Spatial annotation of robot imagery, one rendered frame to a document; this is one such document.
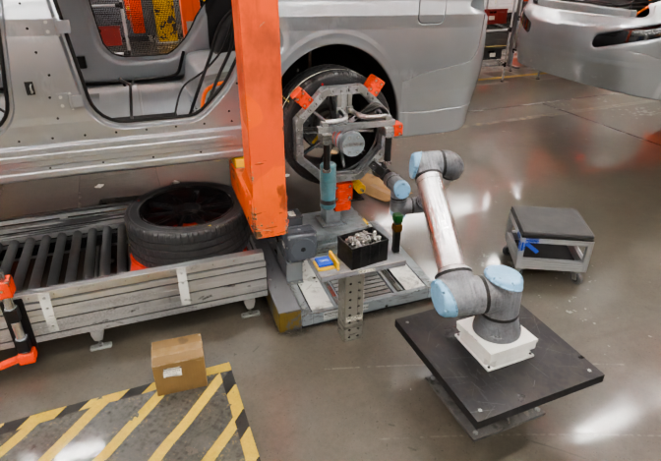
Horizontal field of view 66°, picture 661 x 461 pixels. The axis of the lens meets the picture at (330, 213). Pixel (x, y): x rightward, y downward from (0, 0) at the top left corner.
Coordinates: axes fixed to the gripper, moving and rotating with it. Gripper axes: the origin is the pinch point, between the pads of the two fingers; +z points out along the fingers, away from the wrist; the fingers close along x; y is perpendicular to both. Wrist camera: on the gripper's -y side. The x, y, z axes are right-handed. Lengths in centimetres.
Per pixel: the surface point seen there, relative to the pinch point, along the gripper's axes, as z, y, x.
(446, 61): 8, -5, 72
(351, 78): 2, -46, 26
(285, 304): -47, -12, -84
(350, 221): 8.5, 22.2, -36.0
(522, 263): -56, 88, 16
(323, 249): -4, 12, -58
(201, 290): -35, -47, -105
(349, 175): -6.2, -10.5, -13.8
